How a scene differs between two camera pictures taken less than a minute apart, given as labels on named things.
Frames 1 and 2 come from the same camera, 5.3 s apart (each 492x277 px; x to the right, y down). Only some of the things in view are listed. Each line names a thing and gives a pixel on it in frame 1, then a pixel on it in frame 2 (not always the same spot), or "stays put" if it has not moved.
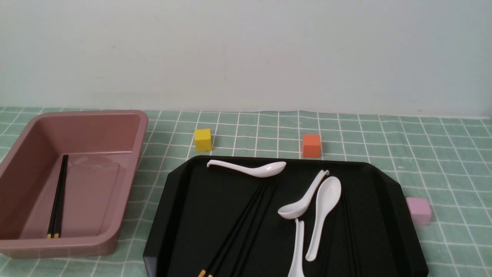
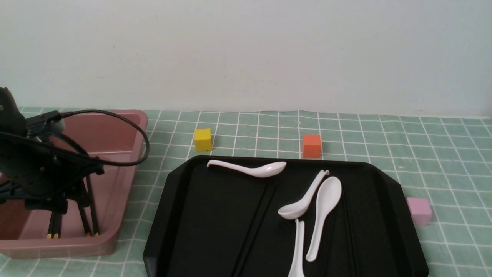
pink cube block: (421, 209) stays put
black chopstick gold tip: (216, 265) to (95, 226)
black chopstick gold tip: (202, 272) to (83, 214)
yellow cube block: (203, 140) stays put
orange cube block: (311, 146) stays put
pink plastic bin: (103, 147) stays put
